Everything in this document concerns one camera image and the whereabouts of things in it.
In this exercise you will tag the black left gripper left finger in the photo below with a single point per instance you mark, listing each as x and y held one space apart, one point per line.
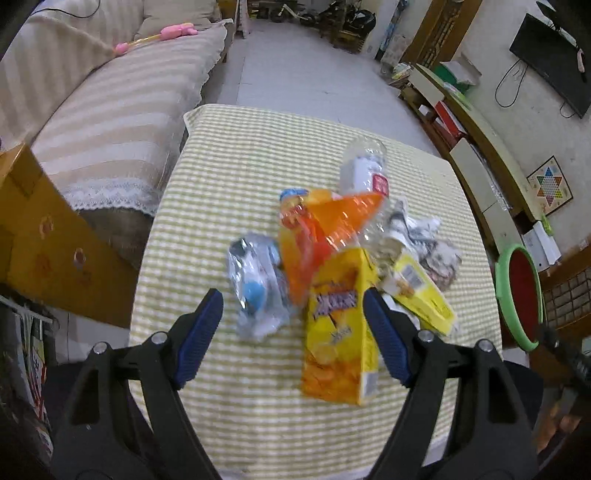
124 418

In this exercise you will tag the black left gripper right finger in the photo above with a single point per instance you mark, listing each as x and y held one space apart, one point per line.
463 417

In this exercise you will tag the yellow paper box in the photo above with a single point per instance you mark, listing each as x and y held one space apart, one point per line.
410 285

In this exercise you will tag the orange snack bag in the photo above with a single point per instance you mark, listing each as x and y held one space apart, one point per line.
314 224

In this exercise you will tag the green red trash bin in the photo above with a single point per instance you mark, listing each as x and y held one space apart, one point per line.
519 295

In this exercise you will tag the yellow drink carton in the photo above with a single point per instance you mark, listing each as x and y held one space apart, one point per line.
341 356

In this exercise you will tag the small crumpled newspaper ball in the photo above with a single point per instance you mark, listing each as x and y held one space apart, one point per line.
440 258

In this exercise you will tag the silver blue snack wrapper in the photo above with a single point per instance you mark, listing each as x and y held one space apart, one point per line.
255 271

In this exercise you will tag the long tv cabinet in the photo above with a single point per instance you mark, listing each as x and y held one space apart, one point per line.
503 201

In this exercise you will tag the chinese checkers board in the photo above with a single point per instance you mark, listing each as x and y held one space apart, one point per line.
550 186

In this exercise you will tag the green checkered tablecloth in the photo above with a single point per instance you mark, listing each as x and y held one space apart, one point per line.
216 227

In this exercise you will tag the clear plastic water bottle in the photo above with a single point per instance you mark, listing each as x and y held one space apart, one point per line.
363 168

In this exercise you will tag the striped beige sofa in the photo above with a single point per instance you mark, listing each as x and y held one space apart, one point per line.
107 130

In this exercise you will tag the pink toy wand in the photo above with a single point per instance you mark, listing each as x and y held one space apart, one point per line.
167 33

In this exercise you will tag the black wall television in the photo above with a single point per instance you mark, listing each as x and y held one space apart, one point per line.
556 60

